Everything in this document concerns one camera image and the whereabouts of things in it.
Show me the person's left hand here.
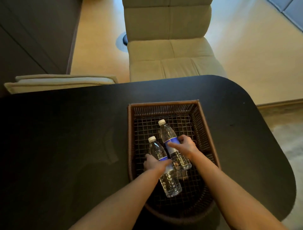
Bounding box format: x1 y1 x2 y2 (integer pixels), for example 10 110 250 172
143 154 172 175

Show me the person's right hand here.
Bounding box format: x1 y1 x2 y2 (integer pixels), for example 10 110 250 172
167 135 201 160

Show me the clear water bottle blue label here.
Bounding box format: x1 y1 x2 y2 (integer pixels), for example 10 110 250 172
148 136 182 198
158 119 192 171

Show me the person's right forearm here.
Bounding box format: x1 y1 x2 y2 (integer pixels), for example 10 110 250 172
189 151 288 230

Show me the person's left forearm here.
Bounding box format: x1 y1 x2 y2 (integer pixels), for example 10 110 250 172
69 168 166 230

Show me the brown woven wicker basket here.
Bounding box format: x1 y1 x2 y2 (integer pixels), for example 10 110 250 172
127 100 221 225

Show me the beige upholstered chair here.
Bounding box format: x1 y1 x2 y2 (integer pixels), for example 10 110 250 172
3 74 119 95
122 0 228 82

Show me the dark grey cabinet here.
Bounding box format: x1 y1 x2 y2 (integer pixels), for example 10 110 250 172
0 0 83 98

